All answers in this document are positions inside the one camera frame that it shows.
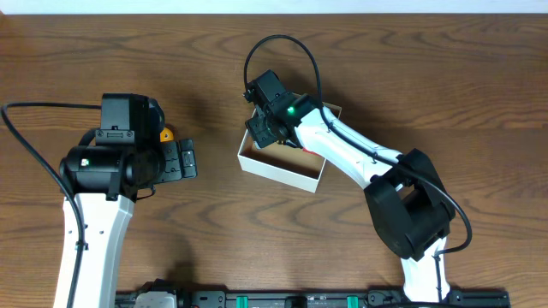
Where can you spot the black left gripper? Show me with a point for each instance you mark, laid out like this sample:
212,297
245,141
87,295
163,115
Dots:
177,159

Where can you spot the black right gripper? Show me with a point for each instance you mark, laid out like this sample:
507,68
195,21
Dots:
262,136

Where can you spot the orange dinosaur toy figure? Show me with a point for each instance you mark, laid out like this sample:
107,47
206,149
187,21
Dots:
166,135

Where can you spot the red toy fire truck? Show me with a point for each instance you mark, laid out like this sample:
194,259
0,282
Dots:
310,152

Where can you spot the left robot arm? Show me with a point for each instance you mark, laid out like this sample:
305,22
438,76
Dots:
104,174

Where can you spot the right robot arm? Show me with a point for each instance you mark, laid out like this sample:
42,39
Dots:
404,194

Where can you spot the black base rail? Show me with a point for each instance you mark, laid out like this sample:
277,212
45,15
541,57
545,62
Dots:
159,293

